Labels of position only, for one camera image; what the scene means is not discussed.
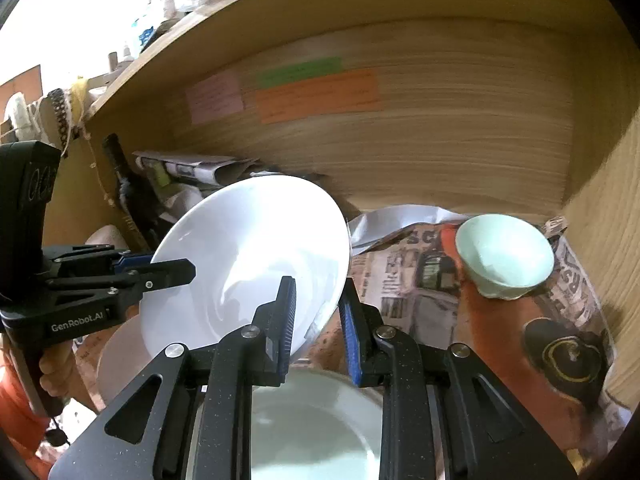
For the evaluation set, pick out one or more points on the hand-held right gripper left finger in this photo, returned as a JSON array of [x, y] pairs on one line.
[[287, 330]]

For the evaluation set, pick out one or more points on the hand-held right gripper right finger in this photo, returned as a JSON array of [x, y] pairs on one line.
[[350, 340]]

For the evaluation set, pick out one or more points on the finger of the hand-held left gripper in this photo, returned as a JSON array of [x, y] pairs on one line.
[[132, 261], [170, 272]]

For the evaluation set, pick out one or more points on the large white plate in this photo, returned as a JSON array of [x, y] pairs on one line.
[[235, 240]]

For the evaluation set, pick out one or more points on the wooden shelf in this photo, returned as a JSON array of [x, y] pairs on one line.
[[450, 150]]

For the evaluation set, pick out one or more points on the person's left forearm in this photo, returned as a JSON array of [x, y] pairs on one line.
[[20, 410]]

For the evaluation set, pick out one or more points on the person's left hand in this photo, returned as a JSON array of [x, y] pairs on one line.
[[60, 375]]

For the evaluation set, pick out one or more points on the dark wine bottle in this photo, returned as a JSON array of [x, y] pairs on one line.
[[125, 180]]

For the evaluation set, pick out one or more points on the newspaper print liner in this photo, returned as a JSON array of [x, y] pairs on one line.
[[410, 280]]

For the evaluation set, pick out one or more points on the light green plate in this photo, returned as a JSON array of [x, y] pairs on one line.
[[310, 425]]

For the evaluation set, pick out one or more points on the white round dish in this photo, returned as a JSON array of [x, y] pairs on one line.
[[120, 365]]

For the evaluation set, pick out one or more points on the folded newspaper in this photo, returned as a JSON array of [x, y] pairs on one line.
[[200, 170]]

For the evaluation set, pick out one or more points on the light green bowl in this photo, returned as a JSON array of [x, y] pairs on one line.
[[505, 255]]

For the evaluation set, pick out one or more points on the pink sticky note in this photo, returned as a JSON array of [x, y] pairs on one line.
[[215, 97]]

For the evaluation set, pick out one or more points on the orange sticky note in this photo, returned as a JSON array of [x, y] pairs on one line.
[[320, 97]]

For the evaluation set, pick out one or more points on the green sticky note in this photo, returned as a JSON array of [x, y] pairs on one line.
[[300, 71]]

